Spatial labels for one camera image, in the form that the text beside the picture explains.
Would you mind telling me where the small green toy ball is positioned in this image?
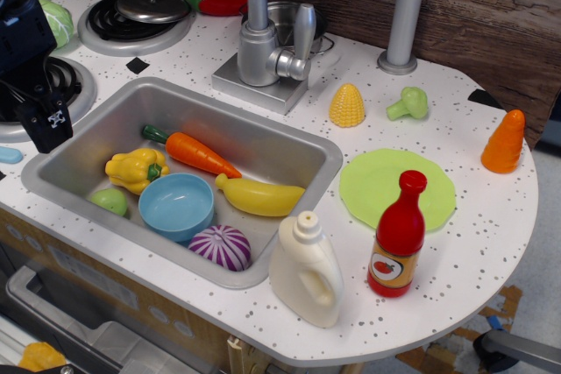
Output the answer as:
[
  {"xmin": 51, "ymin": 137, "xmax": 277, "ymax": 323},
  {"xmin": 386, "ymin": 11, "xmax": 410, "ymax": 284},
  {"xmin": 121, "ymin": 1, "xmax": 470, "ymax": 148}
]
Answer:
[{"xmin": 89, "ymin": 188, "xmax": 128, "ymax": 216}]

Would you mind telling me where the red toy chili pepper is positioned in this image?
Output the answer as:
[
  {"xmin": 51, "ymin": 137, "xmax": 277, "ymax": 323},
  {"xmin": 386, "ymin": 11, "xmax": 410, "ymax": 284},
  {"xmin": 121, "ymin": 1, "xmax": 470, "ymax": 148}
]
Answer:
[{"xmin": 185, "ymin": 0, "xmax": 247, "ymax": 17}]

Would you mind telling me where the black front stove burner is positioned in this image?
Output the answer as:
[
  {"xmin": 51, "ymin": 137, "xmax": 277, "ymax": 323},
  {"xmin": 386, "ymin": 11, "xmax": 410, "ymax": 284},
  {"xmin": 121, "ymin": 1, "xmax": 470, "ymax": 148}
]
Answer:
[{"xmin": 1, "ymin": 56, "xmax": 96, "ymax": 144}]

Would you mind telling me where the green toy broccoli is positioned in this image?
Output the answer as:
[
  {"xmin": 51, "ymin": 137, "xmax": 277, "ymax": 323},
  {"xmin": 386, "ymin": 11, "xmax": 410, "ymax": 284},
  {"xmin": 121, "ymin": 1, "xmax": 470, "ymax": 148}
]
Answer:
[{"xmin": 386, "ymin": 87, "xmax": 429, "ymax": 121}]

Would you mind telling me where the orange toy carrot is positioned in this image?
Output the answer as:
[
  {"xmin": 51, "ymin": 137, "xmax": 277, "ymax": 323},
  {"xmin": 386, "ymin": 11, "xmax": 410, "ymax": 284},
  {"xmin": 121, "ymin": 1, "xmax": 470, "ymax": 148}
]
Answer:
[{"xmin": 141, "ymin": 125, "xmax": 242, "ymax": 179}]

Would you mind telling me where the black rear stove burner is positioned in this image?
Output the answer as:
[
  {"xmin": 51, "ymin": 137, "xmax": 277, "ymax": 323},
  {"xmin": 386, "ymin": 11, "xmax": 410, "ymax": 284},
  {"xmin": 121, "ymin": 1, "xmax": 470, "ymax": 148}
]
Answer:
[{"xmin": 77, "ymin": 0, "xmax": 195, "ymax": 57}]

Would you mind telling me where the blue plastic bowl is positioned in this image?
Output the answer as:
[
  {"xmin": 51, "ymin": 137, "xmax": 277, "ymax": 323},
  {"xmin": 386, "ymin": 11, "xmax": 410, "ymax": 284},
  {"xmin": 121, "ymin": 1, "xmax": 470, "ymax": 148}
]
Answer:
[{"xmin": 138, "ymin": 173, "xmax": 215, "ymax": 243}]

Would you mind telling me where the small silver pot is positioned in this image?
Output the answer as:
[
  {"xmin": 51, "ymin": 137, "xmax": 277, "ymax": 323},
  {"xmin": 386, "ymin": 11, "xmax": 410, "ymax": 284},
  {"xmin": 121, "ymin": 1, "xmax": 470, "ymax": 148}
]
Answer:
[{"xmin": 267, "ymin": 1, "xmax": 335, "ymax": 57}]

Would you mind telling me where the yellow toy on floor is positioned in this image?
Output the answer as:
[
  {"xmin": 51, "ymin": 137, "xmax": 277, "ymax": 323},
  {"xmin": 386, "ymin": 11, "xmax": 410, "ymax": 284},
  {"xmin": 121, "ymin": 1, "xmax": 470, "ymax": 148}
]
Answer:
[{"xmin": 18, "ymin": 342, "xmax": 67, "ymax": 372}]

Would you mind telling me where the silver pot lid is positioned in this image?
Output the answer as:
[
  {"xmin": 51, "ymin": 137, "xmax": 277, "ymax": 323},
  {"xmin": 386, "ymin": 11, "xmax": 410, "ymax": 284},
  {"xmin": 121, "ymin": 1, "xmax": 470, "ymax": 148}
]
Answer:
[{"xmin": 115, "ymin": 0, "xmax": 191, "ymax": 25}]

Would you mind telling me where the grey vertical pole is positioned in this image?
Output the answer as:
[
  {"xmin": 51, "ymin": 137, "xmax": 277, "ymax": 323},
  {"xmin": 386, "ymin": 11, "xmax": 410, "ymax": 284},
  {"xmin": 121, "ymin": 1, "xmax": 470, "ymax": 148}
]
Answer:
[{"xmin": 378, "ymin": 0, "xmax": 422, "ymax": 75}]

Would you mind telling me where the red toy ketchup bottle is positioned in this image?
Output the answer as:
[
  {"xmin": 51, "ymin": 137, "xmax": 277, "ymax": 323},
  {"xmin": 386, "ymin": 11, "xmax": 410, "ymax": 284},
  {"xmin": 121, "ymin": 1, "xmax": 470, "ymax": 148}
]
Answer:
[{"xmin": 367, "ymin": 170, "xmax": 427, "ymax": 298}]

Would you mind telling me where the purple toy onion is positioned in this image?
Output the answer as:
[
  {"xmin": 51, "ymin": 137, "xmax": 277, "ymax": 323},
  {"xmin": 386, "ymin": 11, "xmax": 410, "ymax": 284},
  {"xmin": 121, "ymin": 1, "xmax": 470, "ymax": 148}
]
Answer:
[{"xmin": 188, "ymin": 224, "xmax": 252, "ymax": 272}]

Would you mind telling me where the black tape square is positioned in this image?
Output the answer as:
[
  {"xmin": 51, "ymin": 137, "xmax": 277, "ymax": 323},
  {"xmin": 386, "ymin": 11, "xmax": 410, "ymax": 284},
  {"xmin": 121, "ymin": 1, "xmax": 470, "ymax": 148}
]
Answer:
[{"xmin": 126, "ymin": 57, "xmax": 150, "ymax": 74}]

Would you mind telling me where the white toy milk jug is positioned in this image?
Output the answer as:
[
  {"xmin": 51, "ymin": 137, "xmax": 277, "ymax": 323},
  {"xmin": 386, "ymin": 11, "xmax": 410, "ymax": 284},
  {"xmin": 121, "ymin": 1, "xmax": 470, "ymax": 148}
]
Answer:
[{"xmin": 268, "ymin": 211, "xmax": 344, "ymax": 328}]

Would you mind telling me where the black stove burner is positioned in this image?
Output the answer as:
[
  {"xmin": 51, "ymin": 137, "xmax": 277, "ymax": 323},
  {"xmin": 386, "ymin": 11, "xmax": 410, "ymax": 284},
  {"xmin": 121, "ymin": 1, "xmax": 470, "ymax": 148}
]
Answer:
[
  {"xmin": 77, "ymin": 0, "xmax": 195, "ymax": 57},
  {"xmin": 1, "ymin": 56, "xmax": 96, "ymax": 144}
]

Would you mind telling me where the yellow toy banana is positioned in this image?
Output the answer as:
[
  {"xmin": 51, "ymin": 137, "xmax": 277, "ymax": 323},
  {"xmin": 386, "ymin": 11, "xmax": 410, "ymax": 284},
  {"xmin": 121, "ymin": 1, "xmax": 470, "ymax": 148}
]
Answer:
[{"xmin": 215, "ymin": 173, "xmax": 305, "ymax": 217}]

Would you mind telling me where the yellow toy corn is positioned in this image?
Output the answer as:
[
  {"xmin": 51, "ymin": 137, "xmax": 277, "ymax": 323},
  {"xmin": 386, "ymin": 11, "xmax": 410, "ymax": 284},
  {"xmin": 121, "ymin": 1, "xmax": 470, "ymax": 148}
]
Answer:
[{"xmin": 329, "ymin": 83, "xmax": 366, "ymax": 128}]

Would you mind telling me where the black tape right edge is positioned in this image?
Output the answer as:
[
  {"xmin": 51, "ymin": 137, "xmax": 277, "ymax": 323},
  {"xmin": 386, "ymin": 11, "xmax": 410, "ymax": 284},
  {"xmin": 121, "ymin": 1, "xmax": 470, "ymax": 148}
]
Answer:
[{"xmin": 468, "ymin": 88, "xmax": 504, "ymax": 109}]

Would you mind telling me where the light green plate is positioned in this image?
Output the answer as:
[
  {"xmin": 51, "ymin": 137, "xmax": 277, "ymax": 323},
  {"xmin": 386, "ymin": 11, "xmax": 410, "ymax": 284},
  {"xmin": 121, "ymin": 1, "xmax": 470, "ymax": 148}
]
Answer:
[{"xmin": 339, "ymin": 149, "xmax": 456, "ymax": 231}]

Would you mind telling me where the orange toy cone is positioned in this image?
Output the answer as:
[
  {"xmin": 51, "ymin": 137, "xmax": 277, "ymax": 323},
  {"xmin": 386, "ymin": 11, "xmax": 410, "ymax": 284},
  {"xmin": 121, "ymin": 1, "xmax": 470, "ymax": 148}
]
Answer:
[{"xmin": 480, "ymin": 109, "xmax": 526, "ymax": 173}]

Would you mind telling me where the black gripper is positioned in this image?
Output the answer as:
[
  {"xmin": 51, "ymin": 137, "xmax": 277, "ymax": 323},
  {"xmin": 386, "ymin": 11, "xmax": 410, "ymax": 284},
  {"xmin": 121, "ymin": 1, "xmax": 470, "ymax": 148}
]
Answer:
[{"xmin": 1, "ymin": 0, "xmax": 74, "ymax": 153}]

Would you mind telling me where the green toy cabbage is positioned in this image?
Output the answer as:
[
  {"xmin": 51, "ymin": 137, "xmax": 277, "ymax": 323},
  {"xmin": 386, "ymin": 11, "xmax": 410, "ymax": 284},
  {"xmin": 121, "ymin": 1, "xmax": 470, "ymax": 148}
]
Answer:
[{"xmin": 39, "ymin": 0, "xmax": 75, "ymax": 49}]

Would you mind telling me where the silver toy faucet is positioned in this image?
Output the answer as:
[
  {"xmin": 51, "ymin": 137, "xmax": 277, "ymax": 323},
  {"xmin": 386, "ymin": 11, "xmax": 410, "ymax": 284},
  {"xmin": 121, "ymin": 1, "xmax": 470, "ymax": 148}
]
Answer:
[{"xmin": 211, "ymin": 0, "xmax": 316, "ymax": 115}]

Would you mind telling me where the silver sink basin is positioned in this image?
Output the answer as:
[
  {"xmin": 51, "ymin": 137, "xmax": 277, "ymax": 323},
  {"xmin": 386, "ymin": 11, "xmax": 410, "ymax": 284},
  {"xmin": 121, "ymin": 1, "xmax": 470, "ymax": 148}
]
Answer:
[{"xmin": 21, "ymin": 77, "xmax": 343, "ymax": 289}]

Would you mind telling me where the yellow toy bell pepper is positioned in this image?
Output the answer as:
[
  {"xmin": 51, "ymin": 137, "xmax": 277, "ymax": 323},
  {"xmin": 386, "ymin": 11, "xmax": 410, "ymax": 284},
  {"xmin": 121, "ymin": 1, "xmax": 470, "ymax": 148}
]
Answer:
[{"xmin": 104, "ymin": 148, "xmax": 170, "ymax": 195}]

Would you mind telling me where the grey oven door handle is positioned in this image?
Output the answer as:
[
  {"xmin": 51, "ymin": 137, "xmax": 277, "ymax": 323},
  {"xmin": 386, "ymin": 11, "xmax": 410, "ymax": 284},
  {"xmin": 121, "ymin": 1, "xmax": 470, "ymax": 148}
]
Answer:
[{"xmin": 4, "ymin": 265, "xmax": 132, "ymax": 374}]

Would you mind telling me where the grey chair base leg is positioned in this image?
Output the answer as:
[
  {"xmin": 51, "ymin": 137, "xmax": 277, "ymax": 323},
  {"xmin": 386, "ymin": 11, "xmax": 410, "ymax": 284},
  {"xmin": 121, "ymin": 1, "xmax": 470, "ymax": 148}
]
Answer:
[{"xmin": 472, "ymin": 329, "xmax": 560, "ymax": 373}]

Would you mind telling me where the light blue toy piece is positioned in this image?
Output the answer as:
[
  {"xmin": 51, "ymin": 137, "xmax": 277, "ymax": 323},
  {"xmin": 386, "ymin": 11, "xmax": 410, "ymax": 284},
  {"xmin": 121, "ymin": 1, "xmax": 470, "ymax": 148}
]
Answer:
[{"xmin": 0, "ymin": 146, "xmax": 23, "ymax": 164}]

